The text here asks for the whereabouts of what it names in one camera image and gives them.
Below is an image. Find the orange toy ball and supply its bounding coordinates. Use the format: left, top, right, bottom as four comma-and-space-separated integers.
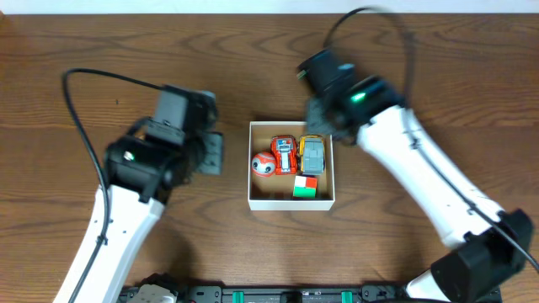
251, 151, 276, 177

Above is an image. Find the right black cable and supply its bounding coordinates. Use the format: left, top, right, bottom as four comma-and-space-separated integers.
323, 6, 539, 273

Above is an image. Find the white cardboard box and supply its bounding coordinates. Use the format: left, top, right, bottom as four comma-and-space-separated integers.
248, 121, 335, 210

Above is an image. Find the yellow grey toy car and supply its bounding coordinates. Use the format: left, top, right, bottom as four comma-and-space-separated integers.
298, 135, 325, 176

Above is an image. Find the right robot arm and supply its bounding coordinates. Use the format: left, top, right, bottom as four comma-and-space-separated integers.
307, 72, 538, 302

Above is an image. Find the left black cable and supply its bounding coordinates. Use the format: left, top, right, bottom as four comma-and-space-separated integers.
61, 67, 165, 303

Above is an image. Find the red toy fire truck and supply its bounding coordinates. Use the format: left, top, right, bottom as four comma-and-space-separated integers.
270, 136, 298, 175

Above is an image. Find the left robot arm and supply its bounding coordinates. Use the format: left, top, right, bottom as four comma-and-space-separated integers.
55, 132, 223, 302

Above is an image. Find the colourful puzzle cube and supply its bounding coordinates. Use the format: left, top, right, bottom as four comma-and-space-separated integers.
292, 176, 318, 199

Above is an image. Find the black mounting rail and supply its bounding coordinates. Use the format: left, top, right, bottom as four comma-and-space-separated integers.
117, 273, 502, 303

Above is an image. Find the black cable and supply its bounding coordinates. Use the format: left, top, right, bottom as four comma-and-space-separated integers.
323, 6, 539, 273
61, 67, 165, 303

